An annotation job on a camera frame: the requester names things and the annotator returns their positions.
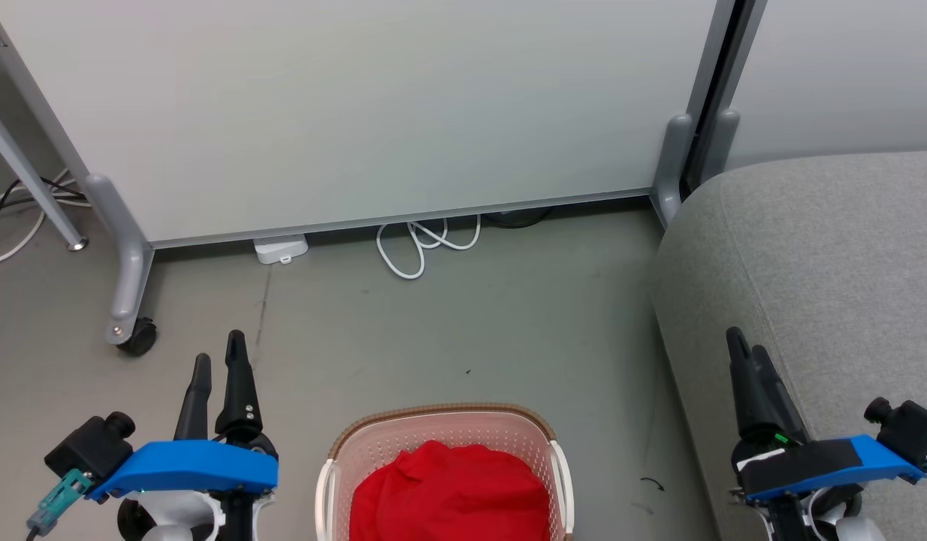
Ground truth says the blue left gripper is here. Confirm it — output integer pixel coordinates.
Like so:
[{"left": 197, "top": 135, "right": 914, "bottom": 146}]
[{"left": 88, "top": 329, "right": 279, "bottom": 500}]

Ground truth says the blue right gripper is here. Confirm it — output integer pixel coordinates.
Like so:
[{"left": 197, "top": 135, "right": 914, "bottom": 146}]
[{"left": 726, "top": 327, "right": 926, "bottom": 503}]

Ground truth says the red garment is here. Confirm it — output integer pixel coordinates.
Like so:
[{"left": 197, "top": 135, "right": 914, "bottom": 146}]
[{"left": 349, "top": 440, "right": 552, "bottom": 541}]

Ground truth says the grey fabric sofa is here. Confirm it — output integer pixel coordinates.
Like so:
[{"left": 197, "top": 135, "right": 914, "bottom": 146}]
[{"left": 651, "top": 150, "right": 927, "bottom": 541}]

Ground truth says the black caster wheel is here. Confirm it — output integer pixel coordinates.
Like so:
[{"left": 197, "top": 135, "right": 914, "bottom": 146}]
[{"left": 118, "top": 317, "right": 158, "bottom": 357}]

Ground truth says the grey partition foot with caster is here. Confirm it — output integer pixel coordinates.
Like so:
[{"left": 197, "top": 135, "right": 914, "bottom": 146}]
[{"left": 84, "top": 174, "right": 156, "bottom": 346}]

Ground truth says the white power adapter box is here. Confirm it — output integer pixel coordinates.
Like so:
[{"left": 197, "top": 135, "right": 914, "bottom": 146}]
[{"left": 253, "top": 234, "right": 309, "bottom": 265}]

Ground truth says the cream perforated laundry basket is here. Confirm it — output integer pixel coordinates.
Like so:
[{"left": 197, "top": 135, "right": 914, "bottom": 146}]
[{"left": 316, "top": 403, "right": 575, "bottom": 541}]

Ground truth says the grey metal table leg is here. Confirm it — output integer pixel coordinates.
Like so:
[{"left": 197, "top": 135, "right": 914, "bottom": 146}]
[{"left": 0, "top": 98, "right": 89, "bottom": 252}]

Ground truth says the white partition panel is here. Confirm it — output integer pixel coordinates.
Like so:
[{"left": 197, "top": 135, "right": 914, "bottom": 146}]
[
  {"left": 0, "top": 0, "right": 735, "bottom": 249},
  {"left": 704, "top": 0, "right": 927, "bottom": 170}
]

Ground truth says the teal left cable connector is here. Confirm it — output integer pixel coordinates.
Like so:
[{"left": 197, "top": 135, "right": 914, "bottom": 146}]
[{"left": 26, "top": 470, "right": 92, "bottom": 538}]

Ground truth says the white looped cable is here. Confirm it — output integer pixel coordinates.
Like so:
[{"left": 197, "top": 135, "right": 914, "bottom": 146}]
[{"left": 376, "top": 215, "right": 482, "bottom": 280}]

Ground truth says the white floor cable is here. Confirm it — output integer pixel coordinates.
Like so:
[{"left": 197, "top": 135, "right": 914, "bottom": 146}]
[{"left": 0, "top": 169, "right": 81, "bottom": 268}]

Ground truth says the black floor cable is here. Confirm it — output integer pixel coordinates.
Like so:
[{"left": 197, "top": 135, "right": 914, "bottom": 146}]
[{"left": 0, "top": 177, "right": 86, "bottom": 249}]

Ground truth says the black cable under partition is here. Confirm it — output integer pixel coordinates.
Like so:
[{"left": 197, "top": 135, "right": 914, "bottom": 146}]
[{"left": 482, "top": 207, "right": 554, "bottom": 228}]

